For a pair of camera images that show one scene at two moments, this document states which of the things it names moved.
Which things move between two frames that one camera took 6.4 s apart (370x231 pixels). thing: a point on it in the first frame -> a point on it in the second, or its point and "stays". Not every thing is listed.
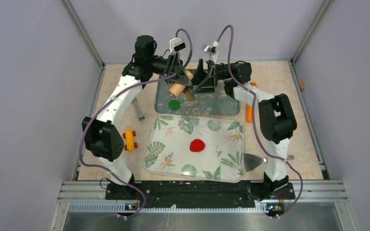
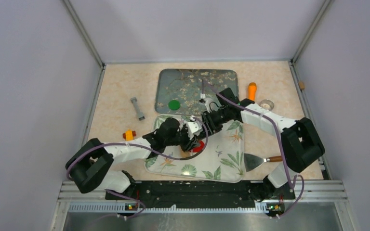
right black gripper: x=208 y=84 -> x=207 y=120
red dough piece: x=197 y=145 stays
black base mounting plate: x=168 y=194 stays
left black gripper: x=174 y=70 -> x=189 y=144
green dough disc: x=174 y=105 stays
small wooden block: x=301 y=85 stays
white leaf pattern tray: x=200 y=147 stays
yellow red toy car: x=130 y=145 stays
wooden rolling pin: x=177 y=89 -> x=185 y=154
